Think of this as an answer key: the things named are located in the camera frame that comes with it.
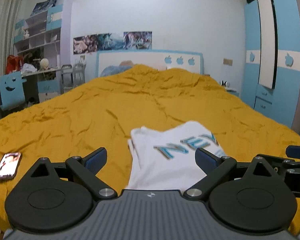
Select mustard yellow bed cover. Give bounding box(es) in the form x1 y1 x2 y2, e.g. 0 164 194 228
0 65 300 239

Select grey metal rack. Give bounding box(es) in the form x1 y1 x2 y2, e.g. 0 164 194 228
61 63 86 94

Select smartphone with lit screen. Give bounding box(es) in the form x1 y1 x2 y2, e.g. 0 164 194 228
0 152 22 181

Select red bag on desk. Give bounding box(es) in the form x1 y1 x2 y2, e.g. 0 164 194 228
5 55 24 74

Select blue smiley chair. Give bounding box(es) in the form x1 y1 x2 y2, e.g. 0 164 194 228
0 71 26 111

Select blue pillow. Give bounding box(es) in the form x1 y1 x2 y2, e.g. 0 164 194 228
100 60 134 77

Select beige wall switch plate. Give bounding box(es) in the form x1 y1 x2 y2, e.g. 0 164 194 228
223 59 233 66

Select desk with blue drawers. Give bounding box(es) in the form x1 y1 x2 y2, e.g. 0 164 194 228
0 68 62 119

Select wall shelf unit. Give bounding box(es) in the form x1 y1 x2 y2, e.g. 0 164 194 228
13 4 63 55

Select white blue headboard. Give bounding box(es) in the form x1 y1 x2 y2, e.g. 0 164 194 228
95 49 204 77

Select anime wall posters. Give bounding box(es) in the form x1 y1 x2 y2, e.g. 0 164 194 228
73 31 153 55

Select blue white wardrobe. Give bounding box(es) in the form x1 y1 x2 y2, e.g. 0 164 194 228
241 0 300 135

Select white t-shirt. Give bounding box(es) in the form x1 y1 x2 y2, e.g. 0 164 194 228
127 121 225 192

